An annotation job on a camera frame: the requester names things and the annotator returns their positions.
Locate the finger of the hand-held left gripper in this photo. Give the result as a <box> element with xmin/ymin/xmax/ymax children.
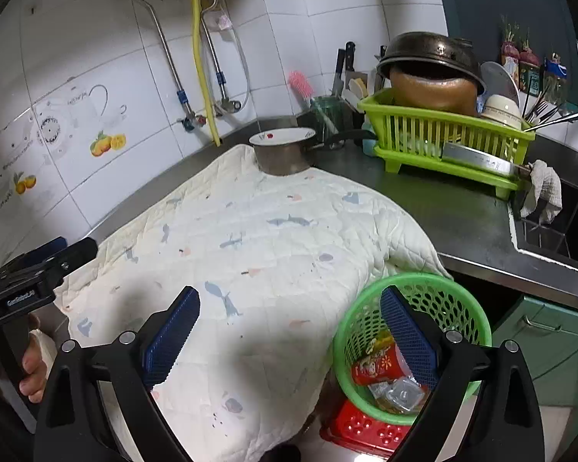
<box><xmin>0</xmin><ymin>237</ymin><xmax>67</xmax><ymax>282</ymax></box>
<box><xmin>45</xmin><ymin>238</ymin><xmax>99</xmax><ymax>290</ymax></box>

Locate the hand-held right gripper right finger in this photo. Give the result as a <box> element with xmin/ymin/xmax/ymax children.
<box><xmin>380</xmin><ymin>285</ymin><xmax>545</xmax><ymax>462</ymax></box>

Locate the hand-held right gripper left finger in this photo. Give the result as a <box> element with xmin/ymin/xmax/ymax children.
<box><xmin>33</xmin><ymin>285</ymin><xmax>202</xmax><ymax>462</ymax></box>

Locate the red printed packet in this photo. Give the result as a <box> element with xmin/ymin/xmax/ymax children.
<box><xmin>351</xmin><ymin>344</ymin><xmax>405</xmax><ymax>387</ymax></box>

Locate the green mesh plastic basket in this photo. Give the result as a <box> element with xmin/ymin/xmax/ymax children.
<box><xmin>332</xmin><ymin>272</ymin><xmax>493</xmax><ymax>427</ymax></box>

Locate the person's left hand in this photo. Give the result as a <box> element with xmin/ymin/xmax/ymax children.
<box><xmin>0</xmin><ymin>315</ymin><xmax>48</xmax><ymax>402</ymax></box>

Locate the clear plastic container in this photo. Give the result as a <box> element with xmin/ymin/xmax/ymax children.
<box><xmin>380</xmin><ymin>378</ymin><xmax>427</xmax><ymax>415</ymax></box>

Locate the red plastic stool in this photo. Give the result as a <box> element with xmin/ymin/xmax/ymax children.
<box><xmin>319</xmin><ymin>397</ymin><xmax>415</xmax><ymax>458</ymax></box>

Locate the white quilted printed blanket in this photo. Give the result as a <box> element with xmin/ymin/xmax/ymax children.
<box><xmin>53</xmin><ymin>144</ymin><xmax>454</xmax><ymax>462</ymax></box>

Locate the green cabinet drawer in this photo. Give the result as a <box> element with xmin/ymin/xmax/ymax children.
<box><xmin>491</xmin><ymin>296</ymin><xmax>578</xmax><ymax>405</ymax></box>

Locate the steel cleaver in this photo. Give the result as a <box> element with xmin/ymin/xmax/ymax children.
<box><xmin>440</xmin><ymin>142</ymin><xmax>531</xmax><ymax>179</ymax></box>

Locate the steel sink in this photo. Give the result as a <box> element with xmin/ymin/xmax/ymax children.
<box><xmin>508</xmin><ymin>168</ymin><xmax>578</xmax><ymax>280</ymax></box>

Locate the white dish cloth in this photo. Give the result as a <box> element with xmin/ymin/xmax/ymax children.
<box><xmin>519</xmin><ymin>159</ymin><xmax>563</xmax><ymax>224</ymax></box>

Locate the steel saucepan with lid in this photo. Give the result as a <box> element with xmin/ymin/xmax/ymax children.
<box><xmin>249</xmin><ymin>126</ymin><xmax>376</xmax><ymax>176</ymax></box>

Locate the green plastic dish rack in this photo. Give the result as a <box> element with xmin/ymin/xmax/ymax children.
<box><xmin>357</xmin><ymin>87</ymin><xmax>536</xmax><ymax>199</ymax></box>

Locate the steel flexible pipe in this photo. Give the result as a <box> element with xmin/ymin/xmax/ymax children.
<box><xmin>200</xmin><ymin>0</ymin><xmax>242</xmax><ymax>116</ymax></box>
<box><xmin>128</xmin><ymin>0</ymin><xmax>196</xmax><ymax>128</ymax></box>

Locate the green utensil holder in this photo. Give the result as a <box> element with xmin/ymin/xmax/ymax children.
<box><xmin>311</xmin><ymin>96</ymin><xmax>352</xmax><ymax>128</ymax></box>

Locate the white bowl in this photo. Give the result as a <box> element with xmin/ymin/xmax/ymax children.
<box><xmin>479</xmin><ymin>94</ymin><xmax>523</xmax><ymax>131</ymax></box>

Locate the steel ladle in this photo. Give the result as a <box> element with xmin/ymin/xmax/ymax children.
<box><xmin>530</xmin><ymin>110</ymin><xmax>578</xmax><ymax>132</ymax></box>

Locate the white plate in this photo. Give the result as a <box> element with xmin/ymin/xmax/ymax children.
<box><xmin>479</xmin><ymin>61</ymin><xmax>520</xmax><ymax>107</ymax></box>

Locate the pink bottle brush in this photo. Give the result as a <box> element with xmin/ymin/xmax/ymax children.
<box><xmin>288</xmin><ymin>70</ymin><xmax>338</xmax><ymax>136</ymax></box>

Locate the dark metal wok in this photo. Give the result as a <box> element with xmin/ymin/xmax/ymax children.
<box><xmin>376</xmin><ymin>31</ymin><xmax>486</xmax><ymax>94</ymax></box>

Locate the fruit wall sticker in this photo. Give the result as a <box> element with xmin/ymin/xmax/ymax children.
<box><xmin>89</xmin><ymin>130</ymin><xmax>127</xmax><ymax>157</ymax></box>

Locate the steel cabinet handle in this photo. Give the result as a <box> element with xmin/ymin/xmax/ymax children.
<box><xmin>523</xmin><ymin>315</ymin><xmax>562</xmax><ymax>333</ymax></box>

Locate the yellow hose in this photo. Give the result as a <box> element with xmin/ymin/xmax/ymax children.
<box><xmin>189</xmin><ymin>0</ymin><xmax>222</xmax><ymax>146</ymax></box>

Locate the black handled knife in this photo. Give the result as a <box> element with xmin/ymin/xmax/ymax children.
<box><xmin>331</xmin><ymin>48</ymin><xmax>348</xmax><ymax>98</ymax></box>
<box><xmin>344</xmin><ymin>41</ymin><xmax>358</xmax><ymax>82</ymax></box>

